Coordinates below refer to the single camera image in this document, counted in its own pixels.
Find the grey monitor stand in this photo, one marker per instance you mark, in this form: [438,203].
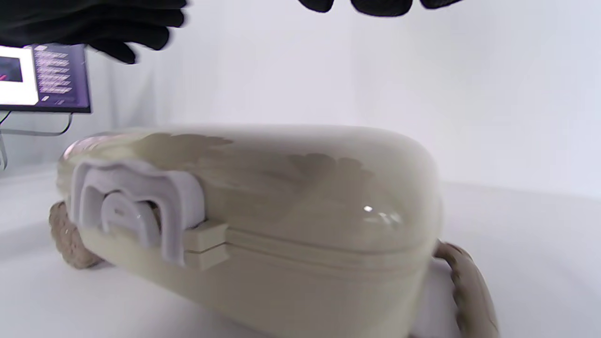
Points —
[42,131]

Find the beige hard-shell suitcase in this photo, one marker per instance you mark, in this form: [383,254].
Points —
[281,225]

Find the computer monitor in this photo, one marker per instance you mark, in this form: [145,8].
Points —
[47,77]

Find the person's left hand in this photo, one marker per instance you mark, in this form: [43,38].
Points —
[94,26]

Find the person's right hand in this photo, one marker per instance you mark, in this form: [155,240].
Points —
[380,5]

